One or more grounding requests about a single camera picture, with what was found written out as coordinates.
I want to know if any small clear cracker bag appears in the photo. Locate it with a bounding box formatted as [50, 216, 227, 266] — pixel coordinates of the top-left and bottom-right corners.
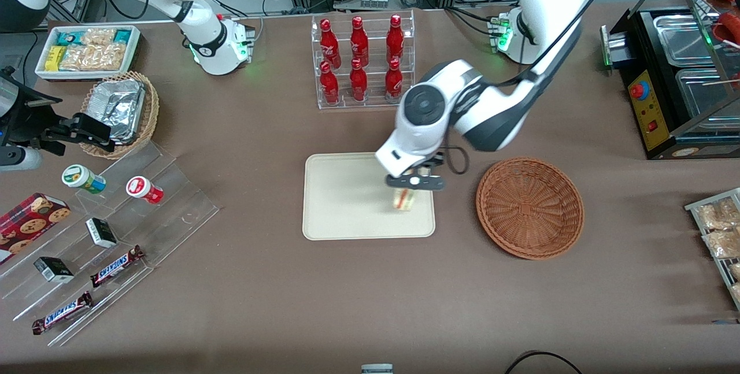
[81, 28, 117, 47]

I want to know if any brown round wicker basket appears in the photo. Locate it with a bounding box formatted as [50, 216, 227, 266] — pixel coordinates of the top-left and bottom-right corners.
[476, 157, 585, 261]

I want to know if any cream plastic tray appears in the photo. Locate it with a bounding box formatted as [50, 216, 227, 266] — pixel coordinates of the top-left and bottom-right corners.
[302, 151, 436, 241]

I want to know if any black floor cable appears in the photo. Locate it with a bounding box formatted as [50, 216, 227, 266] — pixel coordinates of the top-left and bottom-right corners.
[504, 350, 584, 374]

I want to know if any small black box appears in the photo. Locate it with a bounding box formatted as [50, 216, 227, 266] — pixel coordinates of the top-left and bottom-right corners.
[85, 217, 118, 249]
[33, 256, 75, 284]

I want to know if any green lid cup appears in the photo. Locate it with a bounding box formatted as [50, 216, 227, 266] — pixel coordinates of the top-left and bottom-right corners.
[61, 164, 107, 195]

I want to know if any large clear cracker bag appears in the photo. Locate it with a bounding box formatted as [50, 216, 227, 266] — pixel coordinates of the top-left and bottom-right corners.
[60, 43, 127, 72]

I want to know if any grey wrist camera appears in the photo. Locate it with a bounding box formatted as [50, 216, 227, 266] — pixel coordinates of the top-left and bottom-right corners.
[0, 147, 43, 172]
[386, 172, 446, 192]

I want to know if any steel food pan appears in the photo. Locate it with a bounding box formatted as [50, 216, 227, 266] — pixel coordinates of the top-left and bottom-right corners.
[675, 67, 740, 119]
[652, 14, 719, 68]

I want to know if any silver foil packet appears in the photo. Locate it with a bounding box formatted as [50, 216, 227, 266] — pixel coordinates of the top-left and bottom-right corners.
[87, 79, 146, 145]

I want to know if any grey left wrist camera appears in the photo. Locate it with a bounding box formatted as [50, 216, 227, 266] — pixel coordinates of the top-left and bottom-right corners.
[386, 172, 446, 192]

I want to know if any clear acrylic stepped shelf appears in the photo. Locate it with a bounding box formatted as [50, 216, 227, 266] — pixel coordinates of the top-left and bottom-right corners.
[0, 139, 221, 347]

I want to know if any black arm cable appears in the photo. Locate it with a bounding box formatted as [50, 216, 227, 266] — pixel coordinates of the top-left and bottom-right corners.
[441, 0, 628, 176]

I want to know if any red cookie box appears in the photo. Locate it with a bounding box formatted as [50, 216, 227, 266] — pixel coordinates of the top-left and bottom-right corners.
[0, 192, 72, 265]

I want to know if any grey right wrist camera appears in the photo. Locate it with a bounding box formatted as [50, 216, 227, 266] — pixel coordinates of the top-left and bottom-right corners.
[0, 147, 43, 172]

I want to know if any triangle sandwich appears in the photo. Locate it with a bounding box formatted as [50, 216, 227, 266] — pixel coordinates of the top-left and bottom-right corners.
[393, 187, 416, 212]

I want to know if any black food warmer machine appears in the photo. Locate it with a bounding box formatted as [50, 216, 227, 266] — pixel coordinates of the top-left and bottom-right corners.
[600, 0, 740, 161]

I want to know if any red cola bottle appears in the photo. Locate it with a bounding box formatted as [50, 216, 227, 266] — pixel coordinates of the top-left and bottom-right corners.
[350, 16, 370, 67]
[320, 18, 341, 69]
[386, 14, 405, 64]
[384, 58, 404, 102]
[349, 59, 369, 102]
[319, 62, 341, 105]

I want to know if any white rectangular snack bin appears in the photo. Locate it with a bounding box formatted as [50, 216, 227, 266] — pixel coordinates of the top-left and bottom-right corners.
[35, 25, 142, 82]

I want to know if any grey wire rack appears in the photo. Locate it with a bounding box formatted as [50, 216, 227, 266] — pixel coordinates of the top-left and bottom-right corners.
[684, 187, 740, 312]

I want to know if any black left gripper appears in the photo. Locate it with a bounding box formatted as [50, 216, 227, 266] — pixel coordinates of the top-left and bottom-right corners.
[412, 153, 447, 172]

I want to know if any snickers bar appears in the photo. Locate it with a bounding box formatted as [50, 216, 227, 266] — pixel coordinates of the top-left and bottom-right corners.
[31, 291, 94, 336]
[89, 245, 146, 288]

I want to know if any tan wicker basket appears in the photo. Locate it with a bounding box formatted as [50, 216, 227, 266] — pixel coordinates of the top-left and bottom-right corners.
[80, 71, 160, 160]

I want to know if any red lid cup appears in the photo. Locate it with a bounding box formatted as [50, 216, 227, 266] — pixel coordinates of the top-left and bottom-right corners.
[125, 176, 165, 205]

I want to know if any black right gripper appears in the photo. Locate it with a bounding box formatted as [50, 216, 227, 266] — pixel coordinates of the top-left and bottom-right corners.
[0, 68, 114, 158]

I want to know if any clear acrylic bottle rack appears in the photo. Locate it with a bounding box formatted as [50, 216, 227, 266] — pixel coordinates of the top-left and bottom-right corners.
[311, 10, 416, 110]

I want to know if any clear nut snack bag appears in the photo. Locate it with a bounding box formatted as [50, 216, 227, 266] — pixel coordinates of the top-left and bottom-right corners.
[702, 229, 740, 260]
[695, 197, 740, 231]

